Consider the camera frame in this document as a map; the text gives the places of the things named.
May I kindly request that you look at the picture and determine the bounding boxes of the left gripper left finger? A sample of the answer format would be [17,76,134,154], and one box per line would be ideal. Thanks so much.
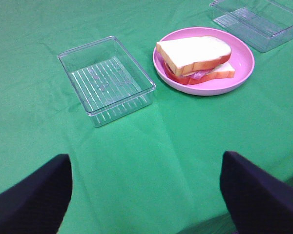
[0,154,73,234]

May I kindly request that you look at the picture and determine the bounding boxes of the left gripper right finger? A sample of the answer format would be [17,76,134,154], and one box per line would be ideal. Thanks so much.
[220,151,293,234]

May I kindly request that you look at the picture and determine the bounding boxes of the toy bread slice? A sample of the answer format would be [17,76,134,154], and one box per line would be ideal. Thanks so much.
[164,62,235,85]
[156,36,231,77]

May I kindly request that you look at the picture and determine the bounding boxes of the toy bacon strip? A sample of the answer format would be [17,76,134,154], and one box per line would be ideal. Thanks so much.
[184,69,212,80]

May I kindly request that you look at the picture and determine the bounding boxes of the left clear plastic tray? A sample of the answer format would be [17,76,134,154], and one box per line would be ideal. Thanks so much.
[58,36,156,127]

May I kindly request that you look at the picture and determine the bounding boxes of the clear plastic tray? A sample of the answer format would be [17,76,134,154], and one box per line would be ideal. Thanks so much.
[58,36,156,127]
[209,0,293,53]

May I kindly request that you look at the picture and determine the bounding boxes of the pink round plate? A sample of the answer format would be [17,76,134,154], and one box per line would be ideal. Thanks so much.
[152,27,255,96]

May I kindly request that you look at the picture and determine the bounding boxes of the right clear plastic tray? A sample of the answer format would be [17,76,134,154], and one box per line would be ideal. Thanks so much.
[209,0,293,53]

